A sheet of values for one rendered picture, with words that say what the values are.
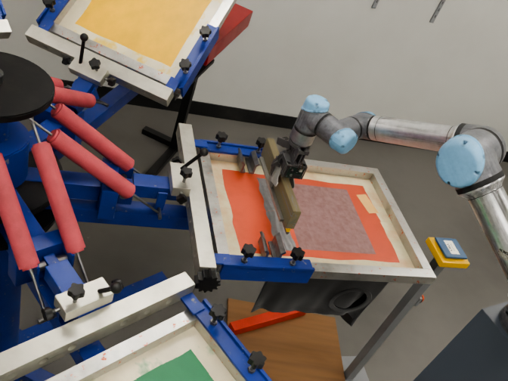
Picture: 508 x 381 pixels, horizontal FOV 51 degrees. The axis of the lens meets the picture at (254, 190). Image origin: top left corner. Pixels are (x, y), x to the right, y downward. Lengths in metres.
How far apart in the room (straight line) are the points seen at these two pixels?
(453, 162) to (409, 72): 3.02
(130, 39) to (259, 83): 1.93
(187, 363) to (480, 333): 0.82
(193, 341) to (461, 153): 0.82
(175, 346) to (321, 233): 0.72
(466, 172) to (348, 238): 0.72
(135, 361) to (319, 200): 0.98
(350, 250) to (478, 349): 0.53
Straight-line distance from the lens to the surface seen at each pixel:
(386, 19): 4.02
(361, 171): 2.26
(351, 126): 1.60
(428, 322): 3.35
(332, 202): 2.07
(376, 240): 2.02
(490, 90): 4.83
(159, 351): 1.43
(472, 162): 1.33
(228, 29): 2.69
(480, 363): 1.70
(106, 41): 2.18
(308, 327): 2.88
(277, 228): 1.84
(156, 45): 2.15
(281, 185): 1.74
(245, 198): 1.91
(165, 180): 1.74
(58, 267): 1.44
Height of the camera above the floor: 2.16
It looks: 38 degrees down
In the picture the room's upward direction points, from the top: 23 degrees clockwise
